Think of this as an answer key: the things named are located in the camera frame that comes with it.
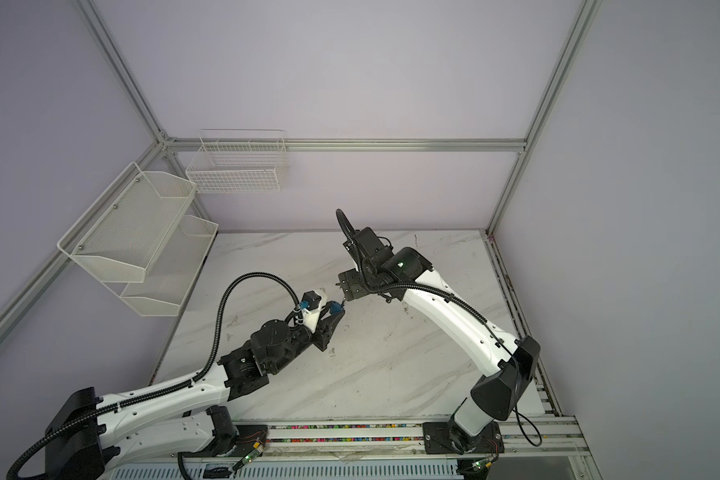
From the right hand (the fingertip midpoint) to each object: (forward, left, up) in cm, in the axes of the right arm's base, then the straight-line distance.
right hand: (355, 278), depth 74 cm
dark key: (-8, +2, +4) cm, 9 cm away
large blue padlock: (-7, +4, -2) cm, 9 cm away
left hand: (-7, +4, -3) cm, 9 cm away
